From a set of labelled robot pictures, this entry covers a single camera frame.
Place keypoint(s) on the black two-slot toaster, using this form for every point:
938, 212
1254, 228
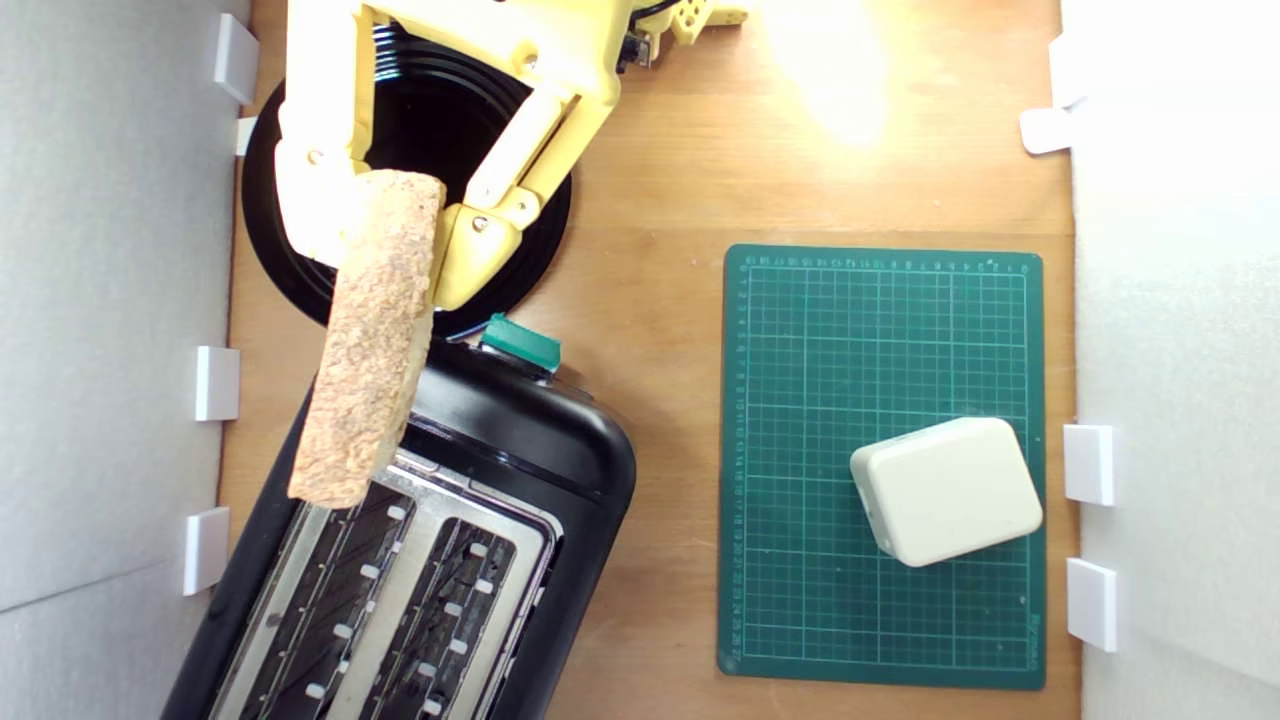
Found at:
520, 430

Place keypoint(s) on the green cutting mat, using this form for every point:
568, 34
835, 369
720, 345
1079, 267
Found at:
800, 400

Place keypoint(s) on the green toaster lever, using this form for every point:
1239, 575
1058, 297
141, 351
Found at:
520, 343

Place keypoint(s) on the black plate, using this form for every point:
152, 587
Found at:
420, 120

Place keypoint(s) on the small white wall clip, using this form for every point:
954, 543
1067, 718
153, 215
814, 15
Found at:
1045, 130
1092, 604
235, 58
246, 135
206, 550
217, 383
1090, 465

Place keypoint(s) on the white block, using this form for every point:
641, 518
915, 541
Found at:
945, 490

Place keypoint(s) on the brown bread slice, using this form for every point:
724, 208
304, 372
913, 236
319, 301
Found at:
370, 350

